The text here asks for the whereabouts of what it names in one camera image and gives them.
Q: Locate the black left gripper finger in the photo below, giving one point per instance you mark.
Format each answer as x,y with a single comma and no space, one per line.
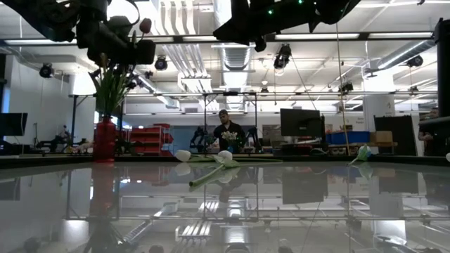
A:
146,52

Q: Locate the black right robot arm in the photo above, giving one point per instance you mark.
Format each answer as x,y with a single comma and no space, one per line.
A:
316,10

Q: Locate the white flower bunch in vase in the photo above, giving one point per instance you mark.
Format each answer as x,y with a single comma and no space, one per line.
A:
230,135

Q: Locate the black panel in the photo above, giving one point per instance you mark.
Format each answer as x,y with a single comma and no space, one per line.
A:
393,133

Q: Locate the purple artificial flower bunch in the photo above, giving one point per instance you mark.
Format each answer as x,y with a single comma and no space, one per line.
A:
109,88

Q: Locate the blue storage bin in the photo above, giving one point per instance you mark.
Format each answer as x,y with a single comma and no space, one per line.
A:
348,137

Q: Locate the black monitor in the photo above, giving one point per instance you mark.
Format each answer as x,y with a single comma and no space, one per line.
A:
300,123
12,124

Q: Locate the person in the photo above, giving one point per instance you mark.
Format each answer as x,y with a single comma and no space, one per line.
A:
426,136
225,128

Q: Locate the black background station frame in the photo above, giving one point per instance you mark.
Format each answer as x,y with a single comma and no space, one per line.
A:
228,93

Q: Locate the silver air duct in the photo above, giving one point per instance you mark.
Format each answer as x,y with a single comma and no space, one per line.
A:
237,56
404,54

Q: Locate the red glass vase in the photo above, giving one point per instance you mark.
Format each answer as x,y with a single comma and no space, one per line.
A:
104,140

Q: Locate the black upright frame post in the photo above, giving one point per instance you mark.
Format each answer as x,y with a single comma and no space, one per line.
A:
443,70

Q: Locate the long overhead light bar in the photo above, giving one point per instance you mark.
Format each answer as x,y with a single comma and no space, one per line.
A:
364,36

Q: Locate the purple artificial flower stem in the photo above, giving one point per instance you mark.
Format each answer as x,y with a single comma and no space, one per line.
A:
134,83

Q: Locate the red shelf cart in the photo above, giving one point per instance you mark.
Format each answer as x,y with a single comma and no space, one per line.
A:
151,140

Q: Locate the cardboard box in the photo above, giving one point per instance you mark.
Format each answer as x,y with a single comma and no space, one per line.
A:
381,137

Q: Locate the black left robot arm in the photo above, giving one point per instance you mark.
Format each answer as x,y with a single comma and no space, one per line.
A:
42,17

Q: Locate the black ceiling spot lamp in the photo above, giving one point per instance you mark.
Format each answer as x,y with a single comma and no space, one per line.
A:
415,61
346,88
283,56
46,70
161,63

